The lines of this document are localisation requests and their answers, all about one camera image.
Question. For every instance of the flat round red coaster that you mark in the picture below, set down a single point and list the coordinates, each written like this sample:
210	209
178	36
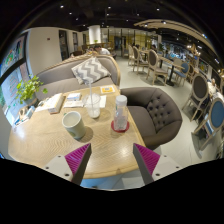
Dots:
115	129

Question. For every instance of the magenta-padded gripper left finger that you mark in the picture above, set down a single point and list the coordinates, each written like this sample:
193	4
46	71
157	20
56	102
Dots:
78	160

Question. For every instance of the group of ceiling spotlights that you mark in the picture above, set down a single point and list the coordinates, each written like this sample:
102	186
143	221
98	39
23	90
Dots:
110	8

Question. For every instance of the green potted plant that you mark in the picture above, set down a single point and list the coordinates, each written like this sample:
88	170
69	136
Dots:
28	89

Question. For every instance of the clear plastic bottle white cap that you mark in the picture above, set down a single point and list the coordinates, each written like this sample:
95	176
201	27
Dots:
121	115

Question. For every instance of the teal and white box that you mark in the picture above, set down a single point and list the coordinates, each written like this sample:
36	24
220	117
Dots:
30	112

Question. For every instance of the small flat white blue box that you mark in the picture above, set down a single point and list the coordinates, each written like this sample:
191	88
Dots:
73	96

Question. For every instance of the white paper leaflet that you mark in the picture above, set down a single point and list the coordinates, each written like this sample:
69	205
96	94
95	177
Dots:
72	103

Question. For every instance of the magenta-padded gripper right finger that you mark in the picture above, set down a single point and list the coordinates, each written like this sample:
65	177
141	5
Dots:
148	160

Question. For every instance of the grey white chevron cushion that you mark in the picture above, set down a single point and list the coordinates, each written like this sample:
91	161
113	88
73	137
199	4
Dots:
90	70

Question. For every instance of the grey tufted armchair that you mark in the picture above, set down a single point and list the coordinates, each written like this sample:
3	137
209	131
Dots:
160	113

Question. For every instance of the green and white mug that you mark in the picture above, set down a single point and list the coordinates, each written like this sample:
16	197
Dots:
75	126

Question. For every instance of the clear plastic cup with straw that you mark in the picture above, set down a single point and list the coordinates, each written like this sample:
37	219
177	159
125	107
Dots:
92	106

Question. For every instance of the yellow and white card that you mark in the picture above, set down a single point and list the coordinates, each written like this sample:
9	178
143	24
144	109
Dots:
107	89

